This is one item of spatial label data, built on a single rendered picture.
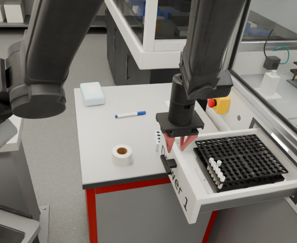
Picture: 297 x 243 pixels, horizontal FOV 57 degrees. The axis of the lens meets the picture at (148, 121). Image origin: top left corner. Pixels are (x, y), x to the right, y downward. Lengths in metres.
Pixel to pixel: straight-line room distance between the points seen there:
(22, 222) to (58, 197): 1.38
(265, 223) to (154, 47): 0.96
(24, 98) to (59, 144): 1.84
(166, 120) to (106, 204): 0.51
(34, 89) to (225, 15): 0.26
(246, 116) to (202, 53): 0.67
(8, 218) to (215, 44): 0.43
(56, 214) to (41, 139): 0.73
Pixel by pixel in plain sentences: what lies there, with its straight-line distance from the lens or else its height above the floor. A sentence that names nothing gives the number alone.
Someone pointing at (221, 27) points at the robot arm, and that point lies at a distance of 0.37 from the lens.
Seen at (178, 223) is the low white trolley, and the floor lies 0.40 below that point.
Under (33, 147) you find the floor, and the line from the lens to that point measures 2.27.
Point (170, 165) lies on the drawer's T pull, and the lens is 0.78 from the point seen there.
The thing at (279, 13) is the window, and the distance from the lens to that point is 0.97.
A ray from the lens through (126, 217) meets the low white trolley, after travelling 1.14.
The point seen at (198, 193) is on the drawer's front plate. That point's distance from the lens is 0.71.
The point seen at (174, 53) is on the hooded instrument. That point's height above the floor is 0.89.
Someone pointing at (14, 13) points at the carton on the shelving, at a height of 0.27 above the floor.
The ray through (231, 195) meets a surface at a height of 0.89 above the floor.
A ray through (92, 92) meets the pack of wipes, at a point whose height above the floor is 0.81.
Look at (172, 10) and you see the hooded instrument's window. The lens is 1.47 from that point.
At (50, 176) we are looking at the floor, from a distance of 2.03.
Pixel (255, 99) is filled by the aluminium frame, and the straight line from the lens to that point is 1.02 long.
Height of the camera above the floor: 1.46
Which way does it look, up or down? 36 degrees down
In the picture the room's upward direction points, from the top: 6 degrees clockwise
